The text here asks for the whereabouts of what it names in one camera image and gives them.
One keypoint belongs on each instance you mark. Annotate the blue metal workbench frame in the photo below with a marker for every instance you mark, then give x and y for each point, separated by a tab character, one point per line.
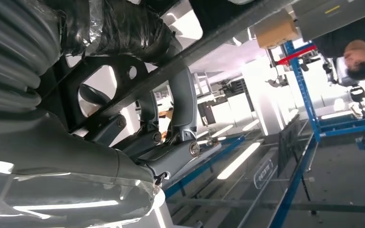
302	88

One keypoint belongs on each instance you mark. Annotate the brown cardboard box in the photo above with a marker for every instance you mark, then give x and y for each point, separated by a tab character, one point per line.
277	33

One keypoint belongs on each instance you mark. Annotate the person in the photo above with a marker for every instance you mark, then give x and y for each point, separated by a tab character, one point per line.
358	59

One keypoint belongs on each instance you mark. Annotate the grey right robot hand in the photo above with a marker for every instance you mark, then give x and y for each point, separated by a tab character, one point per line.
59	151

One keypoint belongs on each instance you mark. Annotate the black mesh panel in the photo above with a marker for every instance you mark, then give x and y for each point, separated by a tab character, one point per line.
288	148

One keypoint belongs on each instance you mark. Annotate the grey box with yellow label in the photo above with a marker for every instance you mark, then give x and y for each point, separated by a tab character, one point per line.
327	15

